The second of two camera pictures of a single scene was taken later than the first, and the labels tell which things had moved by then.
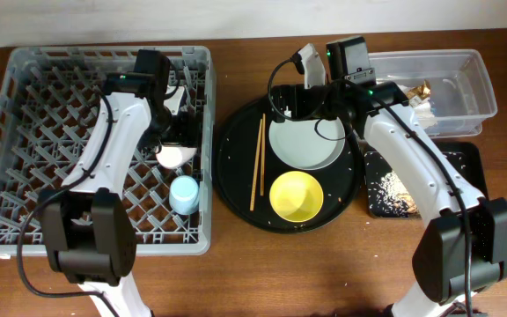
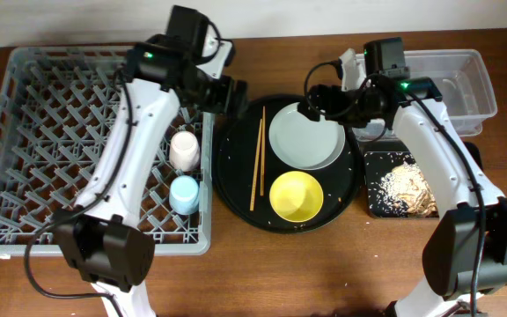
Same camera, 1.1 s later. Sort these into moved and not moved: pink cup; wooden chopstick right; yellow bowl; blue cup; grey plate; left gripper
Moved: left gripper; pink cup
Not moved: grey plate; yellow bowl; wooden chopstick right; blue cup
